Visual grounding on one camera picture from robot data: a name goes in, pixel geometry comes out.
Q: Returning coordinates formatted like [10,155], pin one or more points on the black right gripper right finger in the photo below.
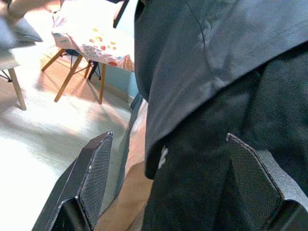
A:
[260,187]

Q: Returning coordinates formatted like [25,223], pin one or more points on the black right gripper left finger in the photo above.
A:
[93,173]

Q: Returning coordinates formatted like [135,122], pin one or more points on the grey pillow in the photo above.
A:
[192,60]

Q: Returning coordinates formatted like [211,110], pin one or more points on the chair with brown wooden legs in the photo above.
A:
[61,90]

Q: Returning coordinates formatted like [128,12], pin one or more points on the white shell chair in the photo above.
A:
[9,60]

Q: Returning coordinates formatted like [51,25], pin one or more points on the dark fabric cushion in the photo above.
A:
[216,168]

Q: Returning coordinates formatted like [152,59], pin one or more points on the blue-grey cushion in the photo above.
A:
[21,31]

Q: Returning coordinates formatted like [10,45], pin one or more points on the dark brown wooden frame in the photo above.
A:
[120,13]

